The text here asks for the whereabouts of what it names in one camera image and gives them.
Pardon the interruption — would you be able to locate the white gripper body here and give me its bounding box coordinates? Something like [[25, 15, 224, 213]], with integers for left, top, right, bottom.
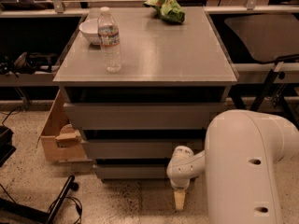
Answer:
[[166, 146, 206, 190]]

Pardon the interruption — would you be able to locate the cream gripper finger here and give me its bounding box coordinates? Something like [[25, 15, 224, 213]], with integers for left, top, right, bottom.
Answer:
[[174, 189, 186, 211]]

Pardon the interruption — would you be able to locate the grey bottom drawer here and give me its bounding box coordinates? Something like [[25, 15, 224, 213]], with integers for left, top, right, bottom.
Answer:
[[94, 165, 166, 179]]

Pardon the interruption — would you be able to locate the grey drawer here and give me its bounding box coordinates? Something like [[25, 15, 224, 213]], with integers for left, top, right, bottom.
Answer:
[[64, 103, 226, 130], [94, 165, 166, 179], [82, 139, 204, 160]]

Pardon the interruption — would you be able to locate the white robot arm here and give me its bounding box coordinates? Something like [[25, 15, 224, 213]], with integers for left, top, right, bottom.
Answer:
[[166, 110, 299, 224]]

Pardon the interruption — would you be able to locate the grey middle drawer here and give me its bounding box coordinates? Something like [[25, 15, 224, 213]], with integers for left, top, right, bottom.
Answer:
[[82, 139, 204, 160]]

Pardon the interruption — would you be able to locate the grey drawer cabinet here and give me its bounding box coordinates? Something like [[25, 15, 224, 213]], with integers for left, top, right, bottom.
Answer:
[[54, 7, 237, 179]]

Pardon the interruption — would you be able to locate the grey top drawer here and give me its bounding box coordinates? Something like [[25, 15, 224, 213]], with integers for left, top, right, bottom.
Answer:
[[64, 103, 226, 130]]

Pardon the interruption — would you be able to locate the cardboard box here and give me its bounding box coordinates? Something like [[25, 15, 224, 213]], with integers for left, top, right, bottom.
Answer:
[[40, 91, 88, 161]]

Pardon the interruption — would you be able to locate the clear plastic water bottle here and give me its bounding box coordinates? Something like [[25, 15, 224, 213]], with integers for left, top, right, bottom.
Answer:
[[97, 7, 121, 73]]

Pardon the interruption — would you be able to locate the green chip bag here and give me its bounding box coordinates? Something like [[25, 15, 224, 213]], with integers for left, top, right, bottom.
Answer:
[[143, 0, 185, 23]]

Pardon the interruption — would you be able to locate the white bowl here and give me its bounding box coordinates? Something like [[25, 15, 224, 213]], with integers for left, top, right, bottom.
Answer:
[[79, 19, 99, 45]]

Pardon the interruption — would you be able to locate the black box at left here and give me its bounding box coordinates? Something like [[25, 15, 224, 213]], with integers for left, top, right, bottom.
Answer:
[[0, 126, 16, 167]]

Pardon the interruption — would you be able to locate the black stand with cables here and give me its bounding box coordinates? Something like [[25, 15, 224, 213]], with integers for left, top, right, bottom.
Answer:
[[0, 175, 83, 224]]

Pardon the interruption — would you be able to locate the metal shelf frame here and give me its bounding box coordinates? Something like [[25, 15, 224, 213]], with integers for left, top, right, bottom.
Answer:
[[1, 0, 298, 87]]

